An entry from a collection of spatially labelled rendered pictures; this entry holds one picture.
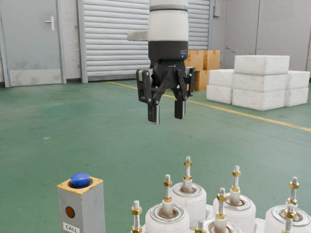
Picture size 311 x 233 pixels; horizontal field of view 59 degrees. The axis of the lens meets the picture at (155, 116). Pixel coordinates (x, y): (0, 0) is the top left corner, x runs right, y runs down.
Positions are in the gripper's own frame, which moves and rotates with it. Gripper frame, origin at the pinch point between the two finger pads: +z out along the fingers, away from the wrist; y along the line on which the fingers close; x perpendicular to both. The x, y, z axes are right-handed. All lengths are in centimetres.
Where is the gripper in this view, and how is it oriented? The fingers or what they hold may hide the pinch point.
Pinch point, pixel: (167, 114)
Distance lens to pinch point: 55.1
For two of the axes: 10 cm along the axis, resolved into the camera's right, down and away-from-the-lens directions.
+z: 0.0, 9.7, 2.3
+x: -6.6, -1.7, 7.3
